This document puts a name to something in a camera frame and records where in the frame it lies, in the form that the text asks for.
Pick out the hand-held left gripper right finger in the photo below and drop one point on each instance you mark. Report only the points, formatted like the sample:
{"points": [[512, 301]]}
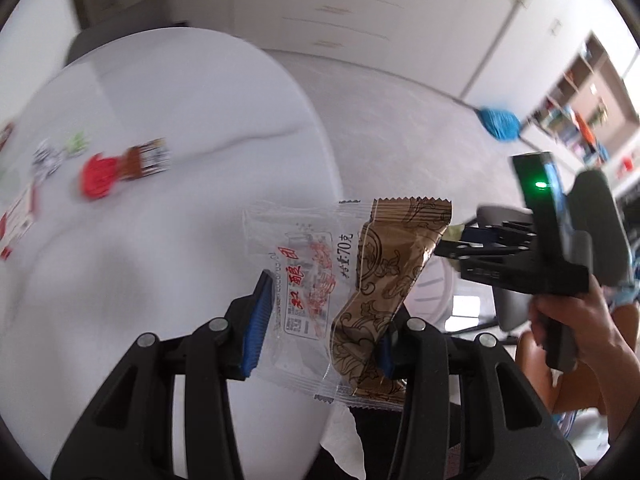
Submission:
{"points": [[386, 362]]}

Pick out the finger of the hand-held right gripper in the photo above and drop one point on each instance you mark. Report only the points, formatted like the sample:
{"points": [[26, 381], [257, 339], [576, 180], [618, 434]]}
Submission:
{"points": [[482, 234], [470, 251]]}

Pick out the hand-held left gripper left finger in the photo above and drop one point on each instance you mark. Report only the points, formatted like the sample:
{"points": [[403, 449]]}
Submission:
{"points": [[255, 330]]}

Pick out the round plastic basin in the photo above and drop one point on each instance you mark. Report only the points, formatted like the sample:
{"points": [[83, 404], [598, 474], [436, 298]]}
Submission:
{"points": [[430, 290]]}

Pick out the clear brown snack wrapper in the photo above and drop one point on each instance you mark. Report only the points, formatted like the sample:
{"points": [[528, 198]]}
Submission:
{"points": [[310, 280]]}

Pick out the person's right forearm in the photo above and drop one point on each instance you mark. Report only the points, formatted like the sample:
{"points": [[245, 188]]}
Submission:
{"points": [[622, 385]]}

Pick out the person's right hand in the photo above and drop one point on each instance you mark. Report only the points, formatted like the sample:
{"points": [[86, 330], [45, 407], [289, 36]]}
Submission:
{"points": [[590, 325]]}

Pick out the olive green wrapper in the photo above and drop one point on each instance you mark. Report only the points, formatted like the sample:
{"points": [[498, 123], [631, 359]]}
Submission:
{"points": [[452, 232]]}

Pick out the dark cloth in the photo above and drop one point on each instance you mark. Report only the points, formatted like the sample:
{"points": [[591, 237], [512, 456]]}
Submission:
{"points": [[381, 445]]}

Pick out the open shelf with books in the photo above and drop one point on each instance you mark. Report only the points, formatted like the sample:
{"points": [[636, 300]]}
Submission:
{"points": [[575, 125]]}

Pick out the dark brown snack wrapper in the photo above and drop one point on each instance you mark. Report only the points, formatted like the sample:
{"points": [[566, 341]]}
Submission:
{"points": [[147, 158]]}

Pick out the white tall cabinet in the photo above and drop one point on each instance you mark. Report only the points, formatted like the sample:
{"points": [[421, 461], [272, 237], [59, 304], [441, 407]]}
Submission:
{"points": [[525, 25]]}

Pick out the red round snack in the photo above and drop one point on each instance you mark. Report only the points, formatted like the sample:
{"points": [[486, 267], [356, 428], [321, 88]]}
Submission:
{"points": [[100, 176]]}

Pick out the crumpled green paper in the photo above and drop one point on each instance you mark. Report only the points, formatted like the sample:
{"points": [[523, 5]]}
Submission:
{"points": [[77, 143]]}

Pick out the beige drawer cabinet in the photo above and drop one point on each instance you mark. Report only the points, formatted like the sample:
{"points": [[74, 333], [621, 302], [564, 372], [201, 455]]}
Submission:
{"points": [[350, 10]]}

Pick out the red white medicine box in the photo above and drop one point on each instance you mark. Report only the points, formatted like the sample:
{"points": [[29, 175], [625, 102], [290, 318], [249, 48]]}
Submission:
{"points": [[17, 215]]}

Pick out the small grey candy wrapper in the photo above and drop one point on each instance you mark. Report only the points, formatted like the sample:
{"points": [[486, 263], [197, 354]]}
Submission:
{"points": [[47, 158]]}

